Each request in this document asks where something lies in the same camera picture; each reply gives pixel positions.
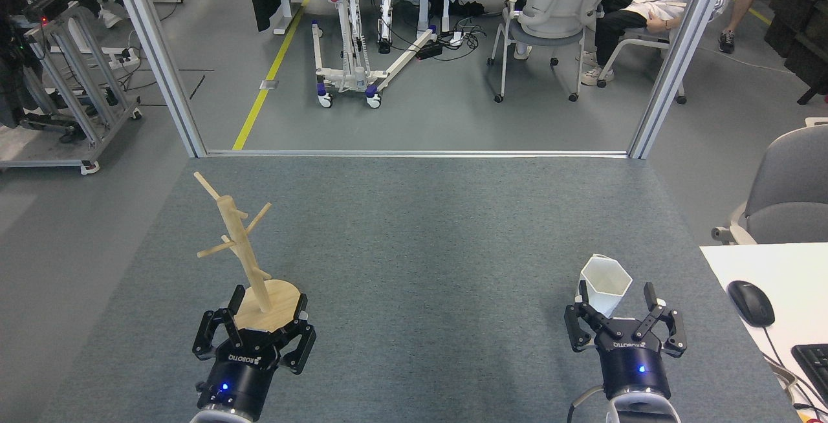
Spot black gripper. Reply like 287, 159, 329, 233
192, 285, 316, 420
565, 281, 688, 401

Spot white faceted cup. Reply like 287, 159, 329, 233
576, 254, 632, 318

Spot wooden cup rack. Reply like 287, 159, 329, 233
193, 172, 303, 333

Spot black computer mouse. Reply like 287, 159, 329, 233
727, 280, 776, 328

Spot white desk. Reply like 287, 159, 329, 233
700, 242, 828, 423

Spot black keyboard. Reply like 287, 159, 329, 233
792, 343, 828, 404

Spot grey padded chair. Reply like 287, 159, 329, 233
712, 124, 828, 246

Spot grey mesh office chair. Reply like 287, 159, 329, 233
488, 0, 615, 103

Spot person leaning on chair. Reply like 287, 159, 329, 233
580, 0, 703, 86

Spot black stacked crates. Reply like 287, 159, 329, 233
765, 0, 828, 105

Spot silver table edge rail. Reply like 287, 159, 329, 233
206, 149, 629, 158

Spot silver aluminium post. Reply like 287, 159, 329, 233
629, 0, 739, 160
105, 0, 208, 157

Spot white frame chair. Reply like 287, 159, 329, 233
596, 25, 688, 105

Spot metal frame cart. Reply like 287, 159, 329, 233
0, 0, 143, 175

